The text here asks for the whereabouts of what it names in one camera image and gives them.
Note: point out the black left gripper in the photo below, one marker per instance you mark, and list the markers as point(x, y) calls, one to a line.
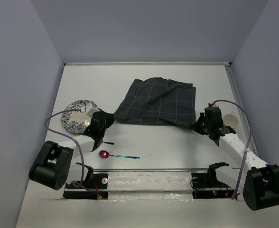
point(109, 118)

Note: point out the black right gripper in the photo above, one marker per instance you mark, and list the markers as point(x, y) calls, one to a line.
point(196, 127)

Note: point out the dark grey checked cloth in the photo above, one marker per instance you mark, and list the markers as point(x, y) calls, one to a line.
point(158, 101)

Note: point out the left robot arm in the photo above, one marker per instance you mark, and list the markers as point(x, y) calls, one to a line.
point(52, 164)

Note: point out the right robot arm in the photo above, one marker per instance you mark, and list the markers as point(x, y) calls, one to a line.
point(261, 186)

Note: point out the cream cup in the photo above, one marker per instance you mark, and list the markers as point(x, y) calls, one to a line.
point(231, 120)

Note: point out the blue floral white plate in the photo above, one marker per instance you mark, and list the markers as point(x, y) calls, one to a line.
point(73, 120)

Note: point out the iridescent spoon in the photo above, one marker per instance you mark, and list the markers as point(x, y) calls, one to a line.
point(105, 154)

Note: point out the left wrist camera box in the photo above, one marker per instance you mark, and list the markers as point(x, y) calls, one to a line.
point(89, 108)

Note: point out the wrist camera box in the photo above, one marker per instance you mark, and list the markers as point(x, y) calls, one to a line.
point(89, 108)
point(213, 104)

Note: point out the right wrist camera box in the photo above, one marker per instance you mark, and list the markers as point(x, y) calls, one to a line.
point(213, 104)

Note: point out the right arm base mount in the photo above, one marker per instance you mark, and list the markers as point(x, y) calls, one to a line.
point(207, 185)

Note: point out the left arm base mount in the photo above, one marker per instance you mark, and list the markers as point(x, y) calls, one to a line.
point(97, 189)

